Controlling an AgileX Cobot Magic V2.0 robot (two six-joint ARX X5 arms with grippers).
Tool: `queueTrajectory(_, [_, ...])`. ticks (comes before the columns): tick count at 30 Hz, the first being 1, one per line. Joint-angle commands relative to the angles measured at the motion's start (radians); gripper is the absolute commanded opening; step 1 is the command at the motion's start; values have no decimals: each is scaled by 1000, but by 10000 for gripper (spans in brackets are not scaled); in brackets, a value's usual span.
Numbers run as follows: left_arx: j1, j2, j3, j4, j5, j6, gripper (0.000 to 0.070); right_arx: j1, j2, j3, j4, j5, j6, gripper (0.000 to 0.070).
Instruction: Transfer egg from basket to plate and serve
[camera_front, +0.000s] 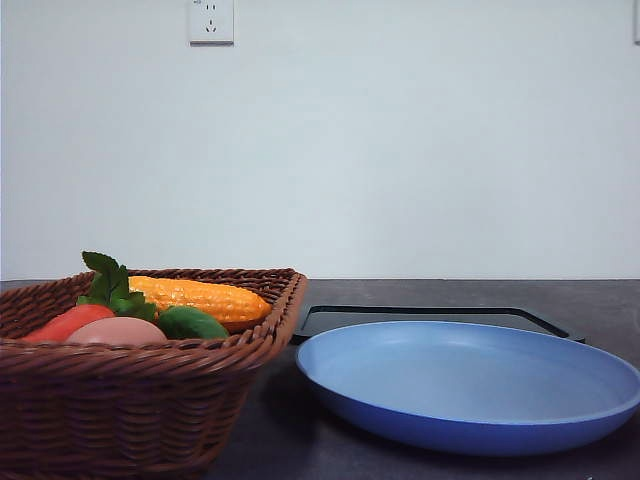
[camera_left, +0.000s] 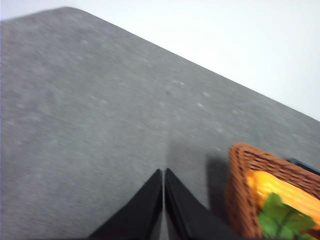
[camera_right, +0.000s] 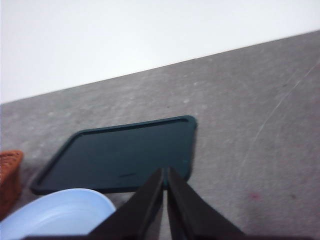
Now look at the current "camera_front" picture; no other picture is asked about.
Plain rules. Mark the red toy carrot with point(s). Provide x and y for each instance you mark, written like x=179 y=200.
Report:
x=61 y=327

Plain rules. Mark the black serving tray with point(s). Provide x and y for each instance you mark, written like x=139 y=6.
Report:
x=323 y=319

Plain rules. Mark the blue round plate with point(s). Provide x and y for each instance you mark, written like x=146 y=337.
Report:
x=466 y=389

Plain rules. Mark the green carrot leaves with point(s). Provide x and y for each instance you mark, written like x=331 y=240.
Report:
x=110 y=287

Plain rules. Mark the brown wicker basket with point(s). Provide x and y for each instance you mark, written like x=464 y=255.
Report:
x=165 y=410

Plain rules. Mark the green toy vegetable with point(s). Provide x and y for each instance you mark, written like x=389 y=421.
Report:
x=183 y=322

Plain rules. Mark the yellow toy corn cob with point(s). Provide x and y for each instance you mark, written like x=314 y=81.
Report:
x=229 y=306

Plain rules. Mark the white wall socket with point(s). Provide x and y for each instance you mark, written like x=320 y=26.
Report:
x=212 y=23

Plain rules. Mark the brown egg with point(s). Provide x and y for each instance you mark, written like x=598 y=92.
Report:
x=116 y=331

